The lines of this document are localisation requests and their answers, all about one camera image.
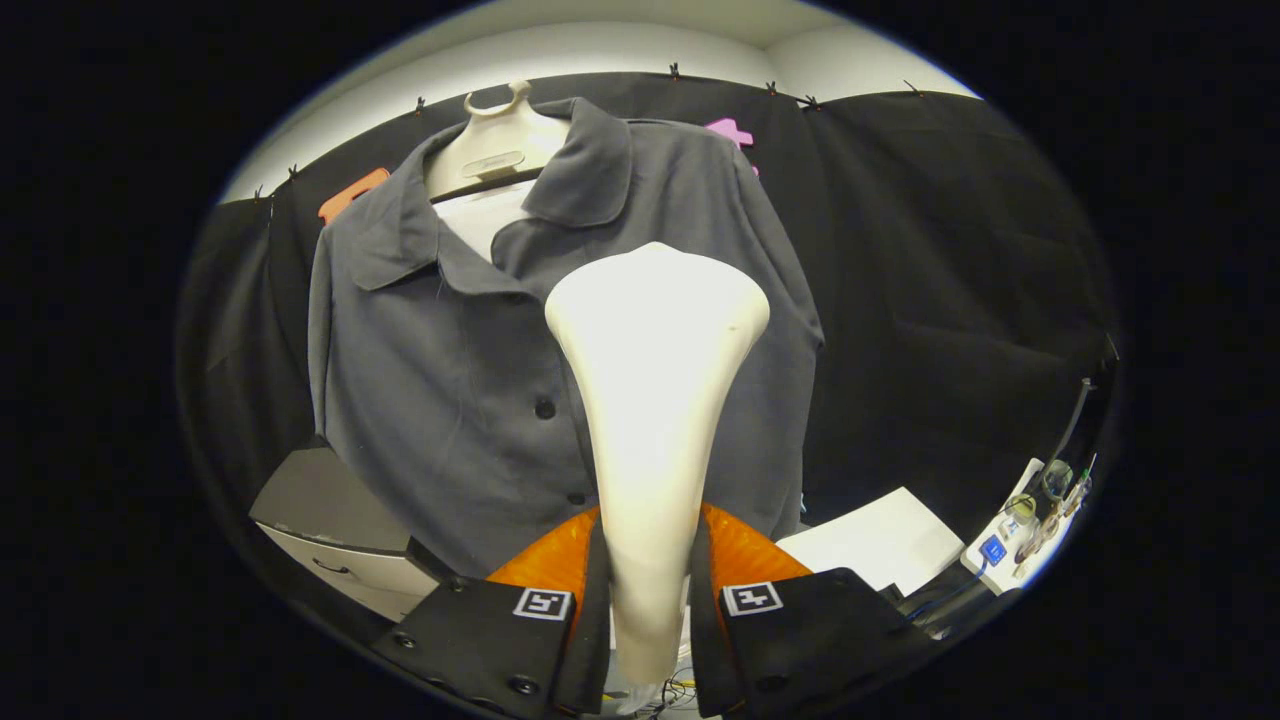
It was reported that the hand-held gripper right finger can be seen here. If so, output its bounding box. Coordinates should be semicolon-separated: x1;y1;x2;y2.
690;503;936;719

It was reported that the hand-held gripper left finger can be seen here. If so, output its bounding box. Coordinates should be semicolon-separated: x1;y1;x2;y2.
372;505;611;719

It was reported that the white garment steamer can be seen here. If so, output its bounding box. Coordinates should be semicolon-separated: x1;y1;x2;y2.
545;242;771;701

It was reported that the grey button shirt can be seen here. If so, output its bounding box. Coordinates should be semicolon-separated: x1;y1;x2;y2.
307;97;824;579

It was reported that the white side table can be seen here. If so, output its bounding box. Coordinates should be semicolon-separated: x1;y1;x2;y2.
778;487;966;598

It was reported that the white power strip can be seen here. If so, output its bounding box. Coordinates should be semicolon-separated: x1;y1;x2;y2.
960;455;1096;597

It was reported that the grey drawer cabinet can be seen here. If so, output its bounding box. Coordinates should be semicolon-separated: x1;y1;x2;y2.
248;447;451;623

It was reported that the white mannequin torso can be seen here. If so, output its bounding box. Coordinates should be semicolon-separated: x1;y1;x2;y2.
425;80;571;263

